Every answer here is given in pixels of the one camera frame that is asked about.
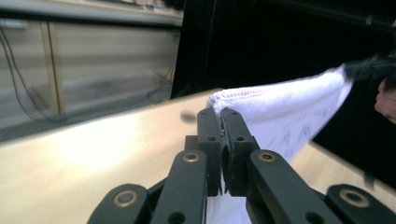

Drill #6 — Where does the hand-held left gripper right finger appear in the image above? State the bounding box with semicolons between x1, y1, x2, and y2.
219;106;262;198

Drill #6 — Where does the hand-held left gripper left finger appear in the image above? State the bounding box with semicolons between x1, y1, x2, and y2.
185;106;225;198

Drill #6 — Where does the white towel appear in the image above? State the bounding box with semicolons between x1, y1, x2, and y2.
205;63;355;224

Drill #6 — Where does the black horizontal bar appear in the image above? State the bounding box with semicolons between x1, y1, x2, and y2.
0;7;185;28

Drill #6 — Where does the black floor cable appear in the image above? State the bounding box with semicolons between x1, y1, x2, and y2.
145;65;176;105

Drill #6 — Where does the black hanging wall cable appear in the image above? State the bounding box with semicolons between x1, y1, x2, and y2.
0;27;60;124

